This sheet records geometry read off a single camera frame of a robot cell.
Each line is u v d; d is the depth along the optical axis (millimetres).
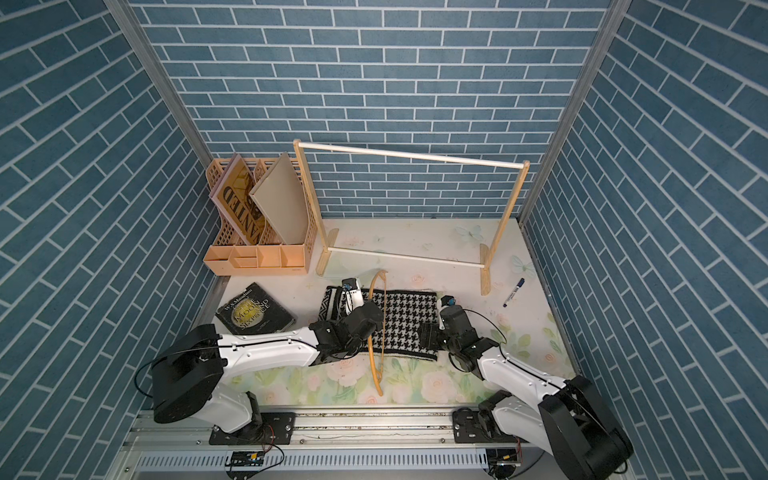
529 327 937
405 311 934
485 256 1071
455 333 669
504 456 707
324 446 721
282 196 1018
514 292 996
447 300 804
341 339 622
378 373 822
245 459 721
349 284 728
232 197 935
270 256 1050
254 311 937
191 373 425
